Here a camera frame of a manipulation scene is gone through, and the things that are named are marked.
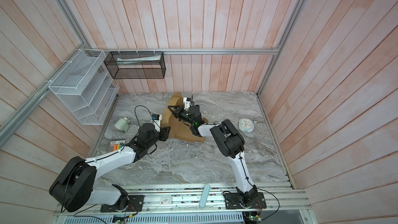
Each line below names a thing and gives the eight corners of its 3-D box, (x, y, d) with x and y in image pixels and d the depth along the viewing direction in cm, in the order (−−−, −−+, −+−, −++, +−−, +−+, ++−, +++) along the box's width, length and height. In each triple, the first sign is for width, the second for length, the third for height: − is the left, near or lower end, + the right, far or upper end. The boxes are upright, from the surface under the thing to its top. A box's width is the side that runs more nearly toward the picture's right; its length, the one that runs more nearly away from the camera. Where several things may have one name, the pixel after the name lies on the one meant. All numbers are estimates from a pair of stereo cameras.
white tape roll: (118, 133, 101) (113, 127, 95) (122, 123, 106) (117, 116, 100) (127, 133, 101) (123, 127, 95) (130, 123, 106) (126, 116, 100)
